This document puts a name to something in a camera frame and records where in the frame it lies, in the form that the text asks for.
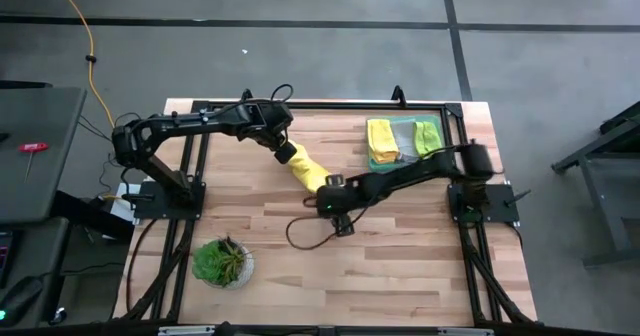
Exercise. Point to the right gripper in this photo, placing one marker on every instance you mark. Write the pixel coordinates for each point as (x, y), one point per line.
(337, 198)

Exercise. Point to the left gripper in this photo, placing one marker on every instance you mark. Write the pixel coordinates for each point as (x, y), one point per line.
(270, 121)

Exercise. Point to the yellow microfiber towel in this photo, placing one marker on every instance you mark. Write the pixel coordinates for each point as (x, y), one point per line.
(307, 168)
(382, 141)

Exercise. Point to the grey microfiber towel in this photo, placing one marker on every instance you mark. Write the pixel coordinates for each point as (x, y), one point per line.
(404, 141)

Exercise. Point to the lime green microfiber towel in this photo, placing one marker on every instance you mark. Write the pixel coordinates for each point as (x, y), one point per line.
(427, 138)

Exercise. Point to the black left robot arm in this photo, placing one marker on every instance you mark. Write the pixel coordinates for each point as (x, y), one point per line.
(190, 121)

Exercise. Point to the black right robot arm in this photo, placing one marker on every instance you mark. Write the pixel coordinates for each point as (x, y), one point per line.
(425, 168)

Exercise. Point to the translucent green plastic tray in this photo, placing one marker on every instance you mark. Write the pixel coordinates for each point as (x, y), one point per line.
(400, 165)

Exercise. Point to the potted green succulent plant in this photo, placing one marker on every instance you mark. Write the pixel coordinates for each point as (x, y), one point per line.
(222, 263)

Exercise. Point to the white power adapter box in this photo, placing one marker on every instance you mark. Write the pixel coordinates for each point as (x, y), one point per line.
(120, 207)

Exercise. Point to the dark grey desk top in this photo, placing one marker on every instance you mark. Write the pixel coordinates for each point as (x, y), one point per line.
(45, 186)

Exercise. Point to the black desk surface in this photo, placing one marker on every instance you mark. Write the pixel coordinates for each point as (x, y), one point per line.
(35, 246)

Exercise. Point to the grey metal table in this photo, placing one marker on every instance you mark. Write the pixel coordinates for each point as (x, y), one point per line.
(605, 206)

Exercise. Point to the black keyboard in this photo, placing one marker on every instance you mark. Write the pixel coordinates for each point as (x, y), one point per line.
(4, 256)

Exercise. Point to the black computer mouse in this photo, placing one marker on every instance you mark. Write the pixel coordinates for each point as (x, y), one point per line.
(20, 298)

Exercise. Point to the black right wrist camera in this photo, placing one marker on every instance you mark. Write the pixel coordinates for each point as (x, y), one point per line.
(343, 225)

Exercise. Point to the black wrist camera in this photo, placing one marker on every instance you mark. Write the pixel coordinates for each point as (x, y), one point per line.
(343, 225)
(285, 153)

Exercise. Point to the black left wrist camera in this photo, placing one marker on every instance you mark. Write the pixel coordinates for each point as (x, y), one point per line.
(285, 153)

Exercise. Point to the black aluminium table frame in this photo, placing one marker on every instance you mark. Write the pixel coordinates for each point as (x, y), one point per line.
(325, 105)

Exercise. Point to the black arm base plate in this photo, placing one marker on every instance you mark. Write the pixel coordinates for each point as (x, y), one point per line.
(150, 210)
(502, 208)

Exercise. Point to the silver metal bracket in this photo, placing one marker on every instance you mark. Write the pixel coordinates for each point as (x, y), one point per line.
(185, 330)
(465, 332)

